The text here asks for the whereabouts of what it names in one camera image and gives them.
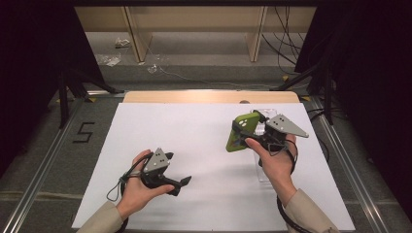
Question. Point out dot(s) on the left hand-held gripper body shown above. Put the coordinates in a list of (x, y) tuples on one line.
[(157, 161)]

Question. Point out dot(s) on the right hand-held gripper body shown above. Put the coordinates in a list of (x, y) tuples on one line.
[(285, 125)]

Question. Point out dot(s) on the phone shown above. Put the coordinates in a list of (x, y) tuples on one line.
[(252, 120)]

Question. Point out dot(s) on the clear plastic box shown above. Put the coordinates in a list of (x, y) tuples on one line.
[(265, 176)]

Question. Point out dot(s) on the person's left hand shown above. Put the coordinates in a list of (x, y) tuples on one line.
[(136, 197)]

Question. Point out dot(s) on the person's right hand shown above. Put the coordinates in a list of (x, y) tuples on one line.
[(280, 171)]

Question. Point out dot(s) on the white table mat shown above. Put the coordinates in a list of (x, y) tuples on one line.
[(194, 136)]

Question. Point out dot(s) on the yellow tape piece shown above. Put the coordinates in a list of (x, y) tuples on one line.
[(91, 100), (304, 98), (285, 78)]

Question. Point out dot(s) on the black metal stand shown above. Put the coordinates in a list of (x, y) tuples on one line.
[(63, 103), (328, 103)]

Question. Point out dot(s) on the clear plastic scrap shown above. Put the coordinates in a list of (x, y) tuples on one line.
[(152, 68)]

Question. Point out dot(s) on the black curtain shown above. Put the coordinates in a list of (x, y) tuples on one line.
[(372, 81), (32, 64)]

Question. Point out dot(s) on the large crumpled plastic wrap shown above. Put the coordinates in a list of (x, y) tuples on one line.
[(110, 59)]

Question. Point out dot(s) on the beige wooden shelf unit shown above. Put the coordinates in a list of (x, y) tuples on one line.
[(194, 19)]

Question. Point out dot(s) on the small crumpled plastic wrap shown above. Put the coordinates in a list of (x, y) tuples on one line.
[(122, 42)]

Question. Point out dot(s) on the aluminium floor rail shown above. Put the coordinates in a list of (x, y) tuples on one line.
[(35, 184), (350, 168)]

